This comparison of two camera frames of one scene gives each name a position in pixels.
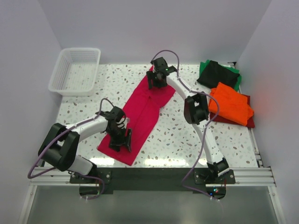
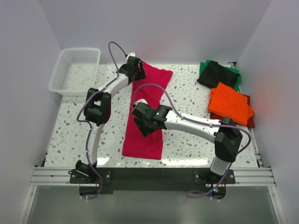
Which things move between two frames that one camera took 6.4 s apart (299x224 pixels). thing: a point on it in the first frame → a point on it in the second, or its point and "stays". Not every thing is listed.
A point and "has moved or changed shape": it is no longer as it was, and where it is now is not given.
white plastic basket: (74, 73) stays
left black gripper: (115, 144) → (141, 75)
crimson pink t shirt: (142, 111) has moved or changed shape
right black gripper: (150, 75) → (145, 130)
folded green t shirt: (203, 64) stays
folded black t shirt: (214, 73) stays
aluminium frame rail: (245, 177) stays
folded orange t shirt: (233, 105) stays
